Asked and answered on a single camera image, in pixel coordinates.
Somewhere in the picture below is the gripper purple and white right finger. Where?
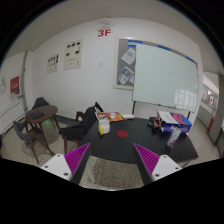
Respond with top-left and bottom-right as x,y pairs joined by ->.
133,144 -> 181,181

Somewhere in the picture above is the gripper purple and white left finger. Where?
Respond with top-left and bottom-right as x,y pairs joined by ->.
42,143 -> 90,181

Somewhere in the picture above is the white plastic bottle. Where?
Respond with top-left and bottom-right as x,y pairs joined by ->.
167,127 -> 181,148

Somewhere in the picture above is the dark grey chair front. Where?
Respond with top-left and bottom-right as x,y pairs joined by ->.
12,120 -> 56,165

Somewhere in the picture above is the dark grey chair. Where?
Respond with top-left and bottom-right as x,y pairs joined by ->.
12,120 -> 56,165
33,97 -> 48,109

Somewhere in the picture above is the black device on table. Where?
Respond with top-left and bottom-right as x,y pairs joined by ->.
148,117 -> 162,131

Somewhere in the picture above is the red round coaster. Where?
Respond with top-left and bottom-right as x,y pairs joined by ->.
116,130 -> 128,138

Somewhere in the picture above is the black chair with jacket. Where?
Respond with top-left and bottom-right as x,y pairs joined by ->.
59,103 -> 103,153

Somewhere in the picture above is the blue and white box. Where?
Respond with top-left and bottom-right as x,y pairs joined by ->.
158,111 -> 192,133

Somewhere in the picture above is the round brown side table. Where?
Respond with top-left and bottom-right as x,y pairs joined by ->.
25,104 -> 61,141

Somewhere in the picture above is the black item on side table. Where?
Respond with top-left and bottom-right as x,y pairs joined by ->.
29,111 -> 44,120

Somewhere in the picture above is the white board eraser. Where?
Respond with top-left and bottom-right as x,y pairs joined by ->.
122,114 -> 135,119

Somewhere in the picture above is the colourful book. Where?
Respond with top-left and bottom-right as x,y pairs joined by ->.
95,112 -> 124,122

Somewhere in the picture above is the dark grey chair back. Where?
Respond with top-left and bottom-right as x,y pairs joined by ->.
33,97 -> 48,109

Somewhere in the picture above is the white whiteboard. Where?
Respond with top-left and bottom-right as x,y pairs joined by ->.
133,44 -> 198,112

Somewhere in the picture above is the grey notice board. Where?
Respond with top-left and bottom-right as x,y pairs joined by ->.
113,38 -> 142,90

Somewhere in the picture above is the white mug with yellow handle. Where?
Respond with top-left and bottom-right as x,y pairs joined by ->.
98,120 -> 110,135

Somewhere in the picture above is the red wall picture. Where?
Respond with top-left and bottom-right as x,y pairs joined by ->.
10,76 -> 20,98

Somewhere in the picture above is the white wall poster small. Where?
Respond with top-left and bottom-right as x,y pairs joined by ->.
47,54 -> 59,73

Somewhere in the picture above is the white wall poster large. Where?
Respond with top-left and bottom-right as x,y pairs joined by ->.
64,39 -> 84,70

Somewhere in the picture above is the red 3F wall sign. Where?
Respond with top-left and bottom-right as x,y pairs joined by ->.
97,29 -> 111,38

